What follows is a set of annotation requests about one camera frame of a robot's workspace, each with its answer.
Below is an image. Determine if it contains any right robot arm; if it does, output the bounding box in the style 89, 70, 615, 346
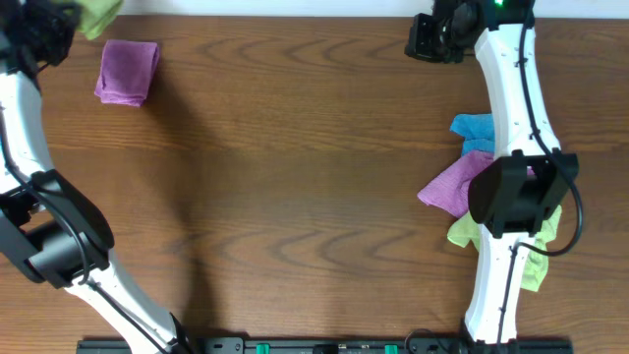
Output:
405, 0, 584, 353

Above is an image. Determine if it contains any folded purple cloth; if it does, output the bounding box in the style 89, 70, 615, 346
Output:
94, 39, 160, 107

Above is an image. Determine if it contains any blue cloth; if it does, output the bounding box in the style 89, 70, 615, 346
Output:
450, 114, 495, 155

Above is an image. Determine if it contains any crumpled green cloth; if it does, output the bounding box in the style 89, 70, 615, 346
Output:
447, 206, 562, 292

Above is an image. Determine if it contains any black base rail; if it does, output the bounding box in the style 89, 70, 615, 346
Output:
76, 335, 575, 354

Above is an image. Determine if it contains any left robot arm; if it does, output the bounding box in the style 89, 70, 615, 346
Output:
1, 1, 195, 353

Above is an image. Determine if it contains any light green cloth with tag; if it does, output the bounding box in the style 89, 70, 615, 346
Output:
53, 0, 124, 40

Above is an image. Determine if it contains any crumpled purple cloth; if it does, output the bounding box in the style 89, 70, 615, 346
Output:
417, 150, 493, 218

